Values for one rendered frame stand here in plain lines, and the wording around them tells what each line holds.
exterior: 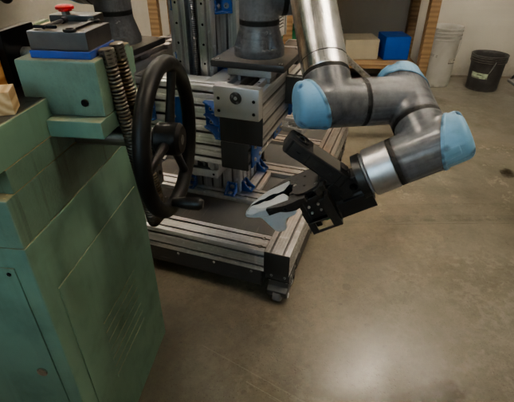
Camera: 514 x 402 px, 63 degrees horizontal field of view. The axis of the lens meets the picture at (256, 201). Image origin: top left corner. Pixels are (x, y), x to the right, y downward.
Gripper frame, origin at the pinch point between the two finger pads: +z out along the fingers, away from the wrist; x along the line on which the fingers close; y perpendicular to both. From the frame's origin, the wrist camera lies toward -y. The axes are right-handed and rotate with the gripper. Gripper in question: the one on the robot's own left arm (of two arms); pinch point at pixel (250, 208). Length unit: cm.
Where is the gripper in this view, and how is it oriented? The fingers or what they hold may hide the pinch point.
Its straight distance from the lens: 71.9
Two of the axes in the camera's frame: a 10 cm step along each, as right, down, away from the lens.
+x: 1.3, -5.4, 8.3
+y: 4.9, 7.6, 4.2
